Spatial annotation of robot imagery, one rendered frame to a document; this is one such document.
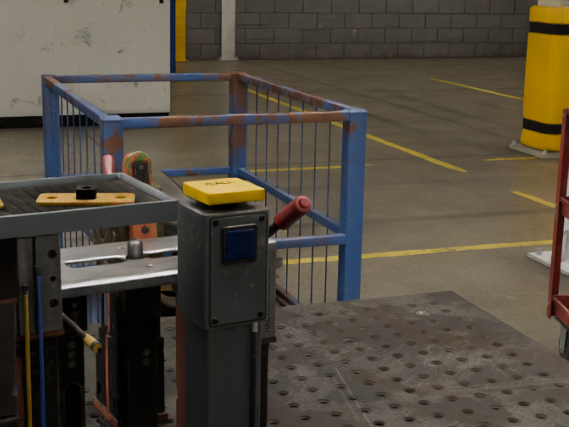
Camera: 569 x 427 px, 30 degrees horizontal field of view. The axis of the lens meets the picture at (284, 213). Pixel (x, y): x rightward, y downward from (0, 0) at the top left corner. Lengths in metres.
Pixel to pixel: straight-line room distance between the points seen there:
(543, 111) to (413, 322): 6.22
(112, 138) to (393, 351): 1.31
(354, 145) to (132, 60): 6.11
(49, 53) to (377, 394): 7.54
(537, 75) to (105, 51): 3.55
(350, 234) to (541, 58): 5.13
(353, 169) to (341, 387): 1.53
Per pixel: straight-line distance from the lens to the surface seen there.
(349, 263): 3.29
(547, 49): 8.18
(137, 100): 9.25
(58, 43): 9.08
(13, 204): 0.95
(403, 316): 2.11
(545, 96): 8.20
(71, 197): 0.95
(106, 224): 0.90
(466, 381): 1.81
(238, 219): 0.99
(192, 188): 1.01
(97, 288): 1.26
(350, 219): 3.25
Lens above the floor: 1.37
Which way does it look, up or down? 13 degrees down
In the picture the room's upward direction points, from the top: 1 degrees clockwise
